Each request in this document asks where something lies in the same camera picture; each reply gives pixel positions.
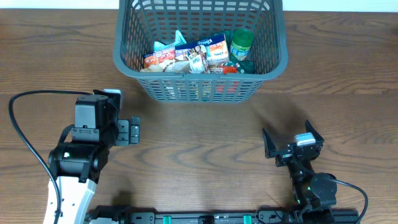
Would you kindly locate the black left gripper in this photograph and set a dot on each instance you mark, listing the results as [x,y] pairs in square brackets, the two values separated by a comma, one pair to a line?
[126,130]

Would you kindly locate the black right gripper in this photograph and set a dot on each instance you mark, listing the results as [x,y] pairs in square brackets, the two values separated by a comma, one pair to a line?
[282,159]

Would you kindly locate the beige Pantree snack bag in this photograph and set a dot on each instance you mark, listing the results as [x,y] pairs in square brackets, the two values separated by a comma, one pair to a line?
[191,60]

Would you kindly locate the green Nescafe coffee bag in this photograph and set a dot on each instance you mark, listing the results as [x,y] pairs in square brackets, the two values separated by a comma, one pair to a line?
[244,66]

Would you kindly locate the small teal white packet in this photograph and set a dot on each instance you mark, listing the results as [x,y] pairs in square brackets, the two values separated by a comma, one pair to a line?
[165,44]

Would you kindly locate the San Remo spaghetti packet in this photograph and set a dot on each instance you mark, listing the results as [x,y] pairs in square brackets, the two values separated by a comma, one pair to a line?
[222,69]

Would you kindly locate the Kleenex tissue multipack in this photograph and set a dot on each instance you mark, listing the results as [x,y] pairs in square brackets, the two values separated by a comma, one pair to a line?
[213,49]

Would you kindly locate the green lid jar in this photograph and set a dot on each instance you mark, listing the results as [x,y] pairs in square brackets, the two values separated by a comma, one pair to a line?
[241,43]

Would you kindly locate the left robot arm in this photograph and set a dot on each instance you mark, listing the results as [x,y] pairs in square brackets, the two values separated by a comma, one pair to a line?
[82,152]

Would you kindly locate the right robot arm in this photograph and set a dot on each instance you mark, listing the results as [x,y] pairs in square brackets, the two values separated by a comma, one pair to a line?
[314,192]

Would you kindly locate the grey plastic basket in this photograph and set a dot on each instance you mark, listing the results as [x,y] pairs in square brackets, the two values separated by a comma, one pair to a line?
[142,22]

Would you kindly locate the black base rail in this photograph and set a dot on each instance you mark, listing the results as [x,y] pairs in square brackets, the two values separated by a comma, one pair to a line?
[118,215]

